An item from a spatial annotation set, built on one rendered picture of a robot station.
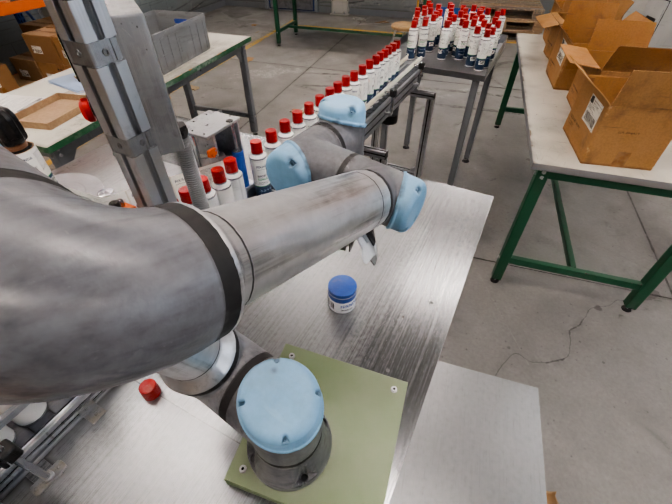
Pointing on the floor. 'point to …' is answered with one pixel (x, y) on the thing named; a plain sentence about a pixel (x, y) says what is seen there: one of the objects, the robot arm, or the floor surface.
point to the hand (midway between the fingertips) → (343, 255)
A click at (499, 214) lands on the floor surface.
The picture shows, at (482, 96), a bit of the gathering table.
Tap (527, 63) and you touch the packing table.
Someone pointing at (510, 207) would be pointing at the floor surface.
